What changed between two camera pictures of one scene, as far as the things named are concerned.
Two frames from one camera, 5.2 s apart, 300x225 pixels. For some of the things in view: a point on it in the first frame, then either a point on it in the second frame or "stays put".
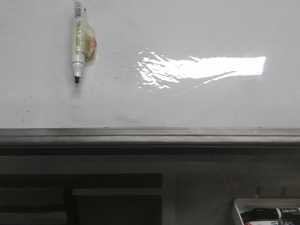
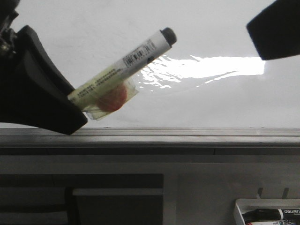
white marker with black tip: (84, 41) -> (107, 92)
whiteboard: (159, 64) stays put
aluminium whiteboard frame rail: (150, 141) stays put
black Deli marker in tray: (271, 213) stays put
